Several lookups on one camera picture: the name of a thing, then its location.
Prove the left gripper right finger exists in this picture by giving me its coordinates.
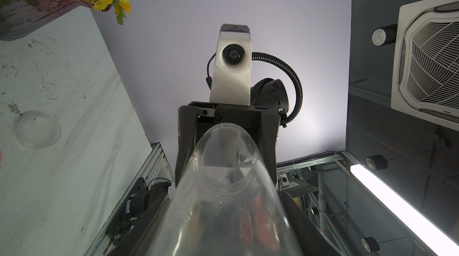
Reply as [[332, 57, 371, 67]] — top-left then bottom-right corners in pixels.
[[279, 192, 341, 256]]

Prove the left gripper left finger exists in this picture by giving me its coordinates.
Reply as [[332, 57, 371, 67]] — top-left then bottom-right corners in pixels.
[[108, 192, 170, 256]]

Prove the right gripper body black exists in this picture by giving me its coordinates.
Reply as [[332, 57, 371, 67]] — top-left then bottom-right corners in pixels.
[[175, 101, 281, 186]]

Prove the clear jar with cookies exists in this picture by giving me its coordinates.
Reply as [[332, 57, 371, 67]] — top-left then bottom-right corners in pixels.
[[147, 123, 301, 256]]

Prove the clear jar lid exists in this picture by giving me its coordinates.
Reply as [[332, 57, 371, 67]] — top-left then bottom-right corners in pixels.
[[15, 111, 61, 149]]

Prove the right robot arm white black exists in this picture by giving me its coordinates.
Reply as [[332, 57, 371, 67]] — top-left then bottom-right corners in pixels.
[[175, 52, 303, 183]]

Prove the ceiling light tube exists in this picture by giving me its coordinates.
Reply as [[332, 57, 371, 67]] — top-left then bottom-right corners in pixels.
[[350, 164, 459, 256]]

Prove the ceiling air conditioner vent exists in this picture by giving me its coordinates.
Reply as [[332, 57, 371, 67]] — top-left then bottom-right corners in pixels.
[[391, 0, 459, 131]]

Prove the black ceiling spotlight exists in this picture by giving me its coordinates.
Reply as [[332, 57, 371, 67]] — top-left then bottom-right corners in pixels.
[[372, 24, 398, 47]]

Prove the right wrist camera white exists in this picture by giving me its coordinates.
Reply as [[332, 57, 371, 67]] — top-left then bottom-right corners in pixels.
[[209, 24, 252, 106]]

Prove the aluminium mounting rail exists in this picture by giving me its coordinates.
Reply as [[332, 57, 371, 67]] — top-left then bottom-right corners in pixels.
[[85, 143, 175, 256]]

